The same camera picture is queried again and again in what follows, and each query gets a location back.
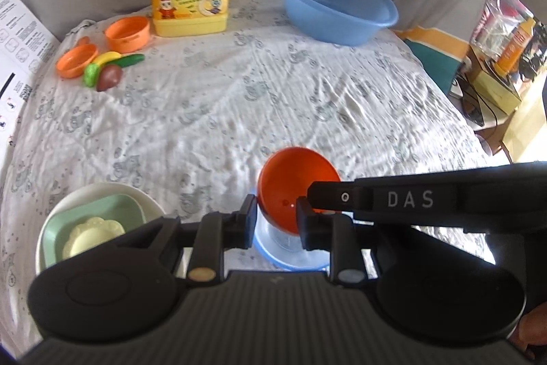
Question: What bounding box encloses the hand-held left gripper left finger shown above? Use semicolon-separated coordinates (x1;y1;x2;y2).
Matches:
115;196;258;284

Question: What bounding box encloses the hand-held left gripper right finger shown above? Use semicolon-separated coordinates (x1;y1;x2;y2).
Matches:
297;197;449;286

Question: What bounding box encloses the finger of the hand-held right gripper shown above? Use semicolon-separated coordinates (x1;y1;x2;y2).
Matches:
307;177;373;215

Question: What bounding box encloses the clear plastic bowl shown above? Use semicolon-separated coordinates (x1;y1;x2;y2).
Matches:
262;217;305;255

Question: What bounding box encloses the orange bowl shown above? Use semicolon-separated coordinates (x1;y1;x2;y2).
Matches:
257;147;343;234

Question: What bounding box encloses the green square plate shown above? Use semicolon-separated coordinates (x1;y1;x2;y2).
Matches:
43;194;145;268

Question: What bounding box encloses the white round plate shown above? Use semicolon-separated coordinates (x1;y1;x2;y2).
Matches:
36;182;168;277

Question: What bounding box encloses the cream flower-shaped plate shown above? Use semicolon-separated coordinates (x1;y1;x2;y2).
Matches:
62;217;126;262

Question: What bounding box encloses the person's right hand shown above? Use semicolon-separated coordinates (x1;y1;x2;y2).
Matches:
508;303;547;361

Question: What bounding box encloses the yellow cardboard box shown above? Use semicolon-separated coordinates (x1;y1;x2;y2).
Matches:
471;48;525;116

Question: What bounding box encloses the cat print blanket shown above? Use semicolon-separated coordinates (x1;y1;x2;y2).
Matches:
0;0;507;355

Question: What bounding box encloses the orange drink bottle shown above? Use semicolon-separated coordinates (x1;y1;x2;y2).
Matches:
495;17;537;78

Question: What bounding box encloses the large blue basin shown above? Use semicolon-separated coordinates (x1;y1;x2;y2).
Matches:
278;0;399;47

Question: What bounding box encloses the green toy cucumber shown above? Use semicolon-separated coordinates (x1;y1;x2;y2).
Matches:
112;54;146;69

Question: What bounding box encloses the brown toy onion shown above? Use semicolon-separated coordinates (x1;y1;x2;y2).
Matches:
96;64;123;92

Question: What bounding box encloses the orange toy cup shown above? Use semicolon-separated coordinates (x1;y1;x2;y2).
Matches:
104;16;151;54

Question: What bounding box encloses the orange toy pan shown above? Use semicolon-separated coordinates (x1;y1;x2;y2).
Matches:
55;43;102;80

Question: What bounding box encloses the white printed sheet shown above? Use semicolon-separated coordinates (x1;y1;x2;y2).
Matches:
0;0;61;162

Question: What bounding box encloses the black cable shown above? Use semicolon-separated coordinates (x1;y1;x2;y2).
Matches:
451;73;502;128

